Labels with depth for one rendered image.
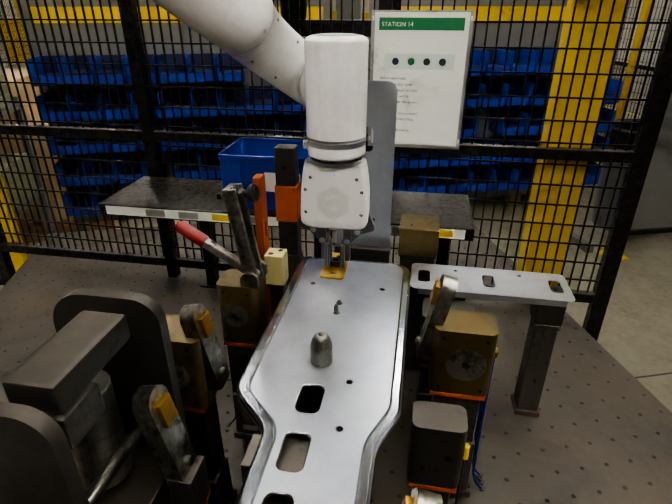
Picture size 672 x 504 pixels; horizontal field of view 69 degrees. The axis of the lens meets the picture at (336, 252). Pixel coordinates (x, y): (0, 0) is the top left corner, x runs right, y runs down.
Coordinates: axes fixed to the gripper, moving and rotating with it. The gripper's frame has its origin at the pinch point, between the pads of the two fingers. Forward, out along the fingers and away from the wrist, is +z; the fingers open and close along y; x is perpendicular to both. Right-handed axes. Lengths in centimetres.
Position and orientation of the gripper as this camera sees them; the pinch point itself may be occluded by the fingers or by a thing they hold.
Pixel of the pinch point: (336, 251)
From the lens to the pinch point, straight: 77.4
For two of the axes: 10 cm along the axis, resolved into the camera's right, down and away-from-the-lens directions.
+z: 0.0, 8.9, 4.5
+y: 9.9, 0.8, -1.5
